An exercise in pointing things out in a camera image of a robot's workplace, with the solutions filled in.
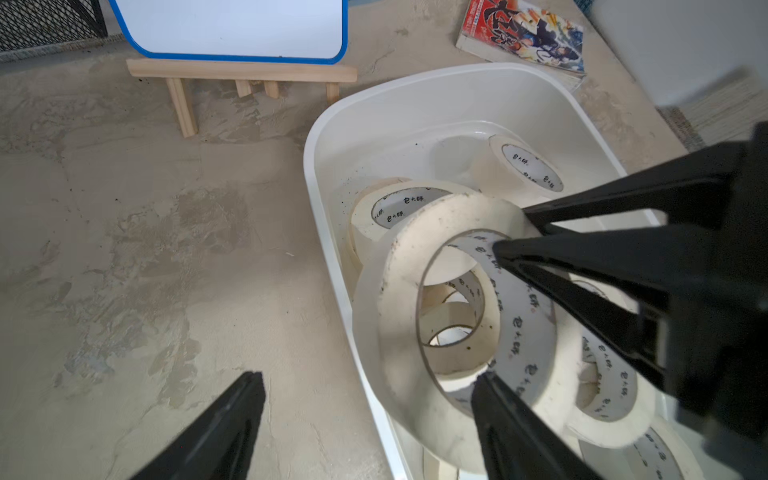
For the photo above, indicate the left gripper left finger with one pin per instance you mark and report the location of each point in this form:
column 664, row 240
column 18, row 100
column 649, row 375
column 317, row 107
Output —
column 219, row 444

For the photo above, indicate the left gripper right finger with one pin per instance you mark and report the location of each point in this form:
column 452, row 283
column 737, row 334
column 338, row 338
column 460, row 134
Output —
column 515, row 443

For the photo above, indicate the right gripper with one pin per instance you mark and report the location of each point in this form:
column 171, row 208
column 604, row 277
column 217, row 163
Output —
column 684, row 305

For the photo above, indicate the masking tape roll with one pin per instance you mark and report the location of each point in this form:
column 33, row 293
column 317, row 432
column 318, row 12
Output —
column 458, row 338
column 531, row 344
column 383, row 205
column 659, row 454
column 506, row 168
column 614, row 405

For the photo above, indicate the white plastic storage box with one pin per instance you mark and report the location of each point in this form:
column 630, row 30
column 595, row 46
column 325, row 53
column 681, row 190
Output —
column 429, row 127

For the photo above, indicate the red manga book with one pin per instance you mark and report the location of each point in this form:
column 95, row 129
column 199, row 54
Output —
column 519, row 31

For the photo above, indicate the blue framed whiteboard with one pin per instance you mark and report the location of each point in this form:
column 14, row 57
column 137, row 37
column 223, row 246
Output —
column 270, row 31

